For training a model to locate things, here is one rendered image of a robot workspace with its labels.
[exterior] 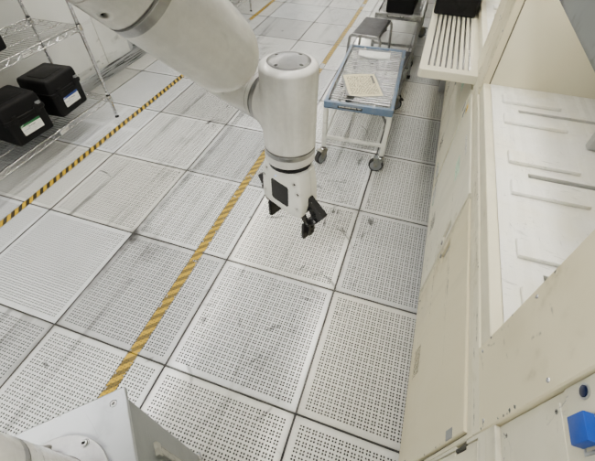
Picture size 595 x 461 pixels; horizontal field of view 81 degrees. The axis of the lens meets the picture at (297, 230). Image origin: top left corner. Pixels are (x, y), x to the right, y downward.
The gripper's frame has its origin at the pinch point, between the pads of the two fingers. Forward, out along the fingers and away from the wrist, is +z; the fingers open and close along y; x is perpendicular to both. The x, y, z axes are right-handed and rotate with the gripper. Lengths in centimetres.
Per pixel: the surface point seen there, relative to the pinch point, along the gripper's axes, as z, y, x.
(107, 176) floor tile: 101, -185, 10
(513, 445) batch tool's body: 9, 51, -4
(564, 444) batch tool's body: -3, 52, -6
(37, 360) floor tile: 101, -88, -71
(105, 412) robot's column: 25, -6, -47
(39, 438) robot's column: 25, -11, -58
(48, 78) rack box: 57, -247, 18
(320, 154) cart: 92, -89, 118
